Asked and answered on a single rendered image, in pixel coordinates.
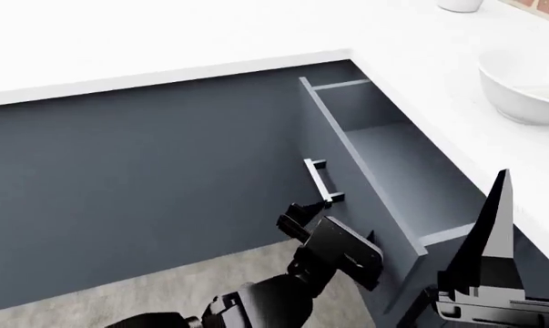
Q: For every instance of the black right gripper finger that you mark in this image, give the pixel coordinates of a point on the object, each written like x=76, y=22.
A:
x=472, y=259
x=499, y=249

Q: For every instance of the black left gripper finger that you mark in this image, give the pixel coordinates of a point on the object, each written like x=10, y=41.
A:
x=371, y=239
x=301, y=218

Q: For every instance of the grey open drawer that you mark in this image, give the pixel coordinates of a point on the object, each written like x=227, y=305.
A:
x=369, y=177

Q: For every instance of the white bowl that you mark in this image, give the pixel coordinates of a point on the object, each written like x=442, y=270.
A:
x=515, y=99

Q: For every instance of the dark grey cabinet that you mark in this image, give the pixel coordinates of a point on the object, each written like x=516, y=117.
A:
x=133, y=164

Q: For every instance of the white cup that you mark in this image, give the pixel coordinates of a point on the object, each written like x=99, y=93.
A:
x=460, y=4

